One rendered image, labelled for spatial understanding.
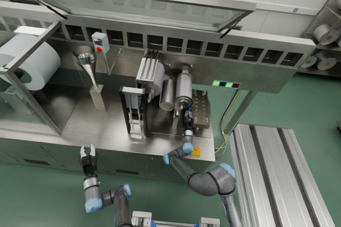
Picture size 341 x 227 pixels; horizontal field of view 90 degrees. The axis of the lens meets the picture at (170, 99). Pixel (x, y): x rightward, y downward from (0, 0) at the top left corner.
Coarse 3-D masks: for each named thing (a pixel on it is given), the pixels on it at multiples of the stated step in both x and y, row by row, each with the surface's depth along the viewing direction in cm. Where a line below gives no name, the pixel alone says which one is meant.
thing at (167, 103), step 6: (168, 84) 144; (174, 84) 146; (162, 90) 144; (168, 90) 139; (174, 90) 142; (162, 96) 138; (168, 96) 135; (174, 96) 139; (162, 102) 133; (168, 102) 132; (162, 108) 139; (168, 108) 139
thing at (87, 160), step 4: (88, 156) 91; (84, 160) 89; (88, 160) 90; (84, 164) 90; (88, 164) 91; (92, 164) 93; (84, 168) 91; (88, 168) 92; (92, 168) 93; (84, 172) 92; (88, 172) 93; (92, 172) 94
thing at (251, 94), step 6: (246, 96) 197; (252, 96) 190; (246, 102) 199; (240, 108) 210; (234, 114) 225; (240, 114) 216; (234, 120) 227; (228, 126) 241; (222, 132) 261; (228, 132) 252
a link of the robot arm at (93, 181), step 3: (93, 177) 92; (96, 177) 94; (87, 180) 90; (90, 180) 90; (93, 180) 91; (96, 180) 92; (84, 183) 90; (87, 183) 89; (90, 183) 89; (93, 183) 90; (96, 183) 91; (84, 186) 90; (87, 186) 89; (84, 189) 89
